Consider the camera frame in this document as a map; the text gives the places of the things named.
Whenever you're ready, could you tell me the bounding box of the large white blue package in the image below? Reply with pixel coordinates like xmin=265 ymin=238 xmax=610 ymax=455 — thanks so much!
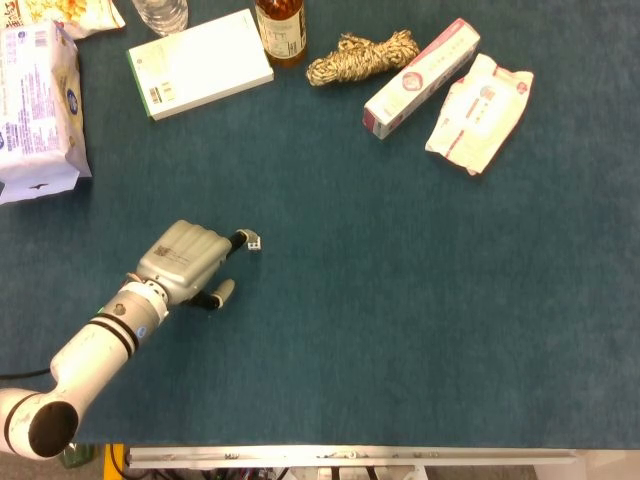
xmin=0 ymin=19 xmax=94 ymax=206

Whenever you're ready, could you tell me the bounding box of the teal felt table mat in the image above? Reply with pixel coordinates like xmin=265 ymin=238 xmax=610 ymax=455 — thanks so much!
xmin=0 ymin=0 xmax=640 ymax=451

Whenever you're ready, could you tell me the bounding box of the flat white green box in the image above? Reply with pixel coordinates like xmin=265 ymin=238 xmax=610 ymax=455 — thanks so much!
xmin=126 ymin=8 xmax=275 ymax=122

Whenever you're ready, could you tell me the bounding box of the pink white toothpaste box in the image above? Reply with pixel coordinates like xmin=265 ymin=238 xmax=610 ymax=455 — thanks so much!
xmin=362 ymin=18 xmax=482 ymax=141

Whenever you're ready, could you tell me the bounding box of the aluminium frame rail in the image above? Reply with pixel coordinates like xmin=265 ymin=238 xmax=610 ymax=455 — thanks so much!
xmin=123 ymin=445 xmax=577 ymax=470

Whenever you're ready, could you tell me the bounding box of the coiled beige rope bundle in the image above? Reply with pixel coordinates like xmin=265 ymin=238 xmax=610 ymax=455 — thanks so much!
xmin=305 ymin=29 xmax=421 ymax=88

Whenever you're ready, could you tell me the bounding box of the yellow snack bag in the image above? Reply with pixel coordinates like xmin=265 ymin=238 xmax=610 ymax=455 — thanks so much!
xmin=0 ymin=0 xmax=127 ymax=40

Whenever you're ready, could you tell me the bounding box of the clear plastic water bottle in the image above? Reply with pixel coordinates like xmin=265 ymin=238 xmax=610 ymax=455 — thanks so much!
xmin=131 ymin=0 xmax=190 ymax=38

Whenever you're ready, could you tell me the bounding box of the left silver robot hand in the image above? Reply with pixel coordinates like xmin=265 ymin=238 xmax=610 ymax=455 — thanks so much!
xmin=134 ymin=219 xmax=261 ymax=311

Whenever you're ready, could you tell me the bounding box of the white pink wet wipes pack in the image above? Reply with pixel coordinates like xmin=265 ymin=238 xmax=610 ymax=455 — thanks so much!
xmin=424 ymin=52 xmax=535 ymax=177

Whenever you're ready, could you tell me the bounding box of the amber tea bottle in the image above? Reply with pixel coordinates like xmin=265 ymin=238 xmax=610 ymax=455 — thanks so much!
xmin=254 ymin=0 xmax=307 ymax=70

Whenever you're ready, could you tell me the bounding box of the green plastic bottle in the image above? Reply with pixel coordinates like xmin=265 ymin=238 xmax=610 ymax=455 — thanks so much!
xmin=58 ymin=442 xmax=97 ymax=470

